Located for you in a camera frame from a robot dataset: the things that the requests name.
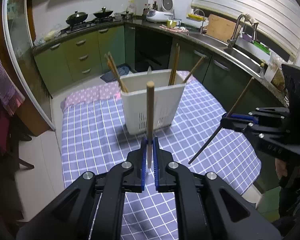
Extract white rice cooker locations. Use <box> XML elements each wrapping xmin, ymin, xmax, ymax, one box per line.
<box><xmin>146</xmin><ymin>0</ymin><xmax>175</xmax><ymax>23</ymax></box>

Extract clear food container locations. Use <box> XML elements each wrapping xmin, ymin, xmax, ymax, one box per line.
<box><xmin>264</xmin><ymin>52</ymin><xmax>286</xmax><ymax>92</ymax></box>

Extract white plastic utensil holder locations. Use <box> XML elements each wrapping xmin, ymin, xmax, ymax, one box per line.
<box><xmin>121</xmin><ymin>69</ymin><xmax>187</xmax><ymax>135</ymax></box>

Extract wooden cutting board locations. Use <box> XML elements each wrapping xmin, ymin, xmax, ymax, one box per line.
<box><xmin>206</xmin><ymin>14</ymin><xmax>236</xmax><ymax>43</ymax></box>

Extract green lower cabinets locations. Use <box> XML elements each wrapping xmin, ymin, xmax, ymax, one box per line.
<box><xmin>34</xmin><ymin>25</ymin><xmax>126</xmax><ymax>95</ymax></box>

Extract yellow sponge rack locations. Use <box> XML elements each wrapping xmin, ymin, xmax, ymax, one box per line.
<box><xmin>187</xmin><ymin>14</ymin><xmax>205</xmax><ymax>22</ymax></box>

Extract black wok right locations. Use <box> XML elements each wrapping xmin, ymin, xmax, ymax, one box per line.
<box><xmin>93</xmin><ymin>7</ymin><xmax>113</xmax><ymax>18</ymax></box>

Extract yellow mug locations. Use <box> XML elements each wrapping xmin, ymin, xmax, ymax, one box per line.
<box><xmin>166</xmin><ymin>20</ymin><xmax>177</xmax><ymax>29</ymax></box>

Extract purple checkered apron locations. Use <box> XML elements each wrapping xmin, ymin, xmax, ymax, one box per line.
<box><xmin>0</xmin><ymin>59</ymin><xmax>25</xmax><ymax>116</ymax></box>

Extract person right hand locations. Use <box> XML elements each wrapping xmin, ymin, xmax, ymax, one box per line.
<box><xmin>275</xmin><ymin>158</ymin><xmax>288</xmax><ymax>180</ymax></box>

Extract steel double sink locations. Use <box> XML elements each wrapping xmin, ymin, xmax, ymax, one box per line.
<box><xmin>188</xmin><ymin>32</ymin><xmax>264</xmax><ymax>78</ymax></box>

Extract black wok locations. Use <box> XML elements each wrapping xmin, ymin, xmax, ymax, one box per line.
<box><xmin>66</xmin><ymin>11</ymin><xmax>88</xmax><ymax>25</ymax></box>
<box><xmin>93</xmin><ymin>7</ymin><xmax>113</xmax><ymax>18</ymax></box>

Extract dark wooden chopstick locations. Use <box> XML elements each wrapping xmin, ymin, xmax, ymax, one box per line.
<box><xmin>187</xmin><ymin>76</ymin><xmax>255</xmax><ymax>165</ymax></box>

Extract glass sliding door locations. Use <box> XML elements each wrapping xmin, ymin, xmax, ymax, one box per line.
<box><xmin>1</xmin><ymin>0</ymin><xmax>56</xmax><ymax>136</ymax></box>

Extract white striped window blind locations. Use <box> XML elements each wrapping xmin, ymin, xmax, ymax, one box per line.
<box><xmin>192</xmin><ymin>0</ymin><xmax>300</xmax><ymax>59</ymax></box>

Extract purple checkered tablecloth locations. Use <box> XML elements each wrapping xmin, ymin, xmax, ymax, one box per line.
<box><xmin>59</xmin><ymin>70</ymin><xmax>262</xmax><ymax>240</ymax></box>

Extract black wok left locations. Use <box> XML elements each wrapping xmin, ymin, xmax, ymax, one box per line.
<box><xmin>66</xmin><ymin>11</ymin><xmax>88</xmax><ymax>25</ymax></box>

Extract steel kitchen faucet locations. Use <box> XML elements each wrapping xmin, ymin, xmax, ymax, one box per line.
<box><xmin>227</xmin><ymin>13</ymin><xmax>259</xmax><ymax>48</ymax></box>

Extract plastic bag on counter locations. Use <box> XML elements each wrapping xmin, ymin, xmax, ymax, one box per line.
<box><xmin>33</xmin><ymin>24</ymin><xmax>62</xmax><ymax>46</ymax></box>

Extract blue floor cloth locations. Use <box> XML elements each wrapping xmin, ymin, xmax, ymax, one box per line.
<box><xmin>99</xmin><ymin>65</ymin><xmax>134</xmax><ymax>83</ymax></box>

